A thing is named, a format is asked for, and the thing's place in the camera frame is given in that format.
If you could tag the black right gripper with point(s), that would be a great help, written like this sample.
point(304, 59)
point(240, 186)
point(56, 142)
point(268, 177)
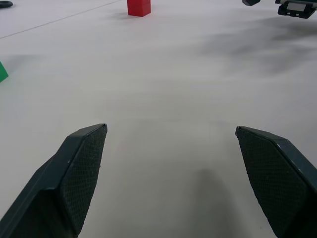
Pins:
point(296, 9)

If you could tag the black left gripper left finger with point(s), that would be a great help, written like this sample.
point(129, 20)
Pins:
point(62, 183)

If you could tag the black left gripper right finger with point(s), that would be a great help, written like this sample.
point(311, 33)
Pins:
point(275, 178)

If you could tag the red block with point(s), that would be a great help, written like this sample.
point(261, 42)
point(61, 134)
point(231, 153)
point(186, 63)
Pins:
point(138, 8)

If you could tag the green block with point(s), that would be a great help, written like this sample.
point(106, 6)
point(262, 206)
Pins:
point(2, 73)

